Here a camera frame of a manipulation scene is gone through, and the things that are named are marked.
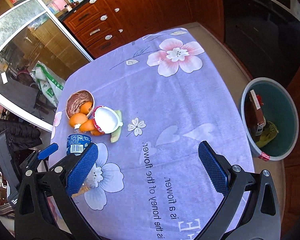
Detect red white plastic lid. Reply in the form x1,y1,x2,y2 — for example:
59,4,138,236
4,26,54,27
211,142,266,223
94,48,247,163
92,106,123,134

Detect green corn husk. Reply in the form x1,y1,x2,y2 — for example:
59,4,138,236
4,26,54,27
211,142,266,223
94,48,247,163
253,121,279,148

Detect brown coconut shell bowl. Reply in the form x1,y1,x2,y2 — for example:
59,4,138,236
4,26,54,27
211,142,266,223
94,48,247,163
65,90,95,119

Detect pale green melon rind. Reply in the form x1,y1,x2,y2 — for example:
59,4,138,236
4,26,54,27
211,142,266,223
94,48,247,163
110,109,123,144

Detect black built-in oven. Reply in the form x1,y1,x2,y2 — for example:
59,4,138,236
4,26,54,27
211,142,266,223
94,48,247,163
223,0,300,87

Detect glass sliding door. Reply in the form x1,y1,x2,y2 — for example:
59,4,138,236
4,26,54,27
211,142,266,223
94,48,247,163
0,0,91,132

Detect orange peel piece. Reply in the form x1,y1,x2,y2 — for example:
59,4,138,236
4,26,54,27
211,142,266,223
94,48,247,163
69,113,88,129
79,101,93,115
79,119,104,136

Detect wooden kitchen cabinets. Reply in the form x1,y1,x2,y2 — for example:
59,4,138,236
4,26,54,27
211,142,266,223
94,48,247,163
61,0,300,167

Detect purple floral tablecloth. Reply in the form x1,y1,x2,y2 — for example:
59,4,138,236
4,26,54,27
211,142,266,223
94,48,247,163
49,28,254,239

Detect red snack bag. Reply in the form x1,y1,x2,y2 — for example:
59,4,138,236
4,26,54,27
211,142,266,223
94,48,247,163
256,94,264,106

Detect green white rice sack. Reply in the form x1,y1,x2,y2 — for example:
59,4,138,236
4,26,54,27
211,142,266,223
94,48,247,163
30,61,65,108

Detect clear plastic bottle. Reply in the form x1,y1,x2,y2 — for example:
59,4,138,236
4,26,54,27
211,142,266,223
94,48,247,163
65,123,101,196

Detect brown cardboard box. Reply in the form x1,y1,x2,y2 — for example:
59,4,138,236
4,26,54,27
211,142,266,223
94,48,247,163
244,89,266,137

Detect grey teal trash bin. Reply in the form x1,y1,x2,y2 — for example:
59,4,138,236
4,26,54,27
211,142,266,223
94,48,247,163
239,77,299,161

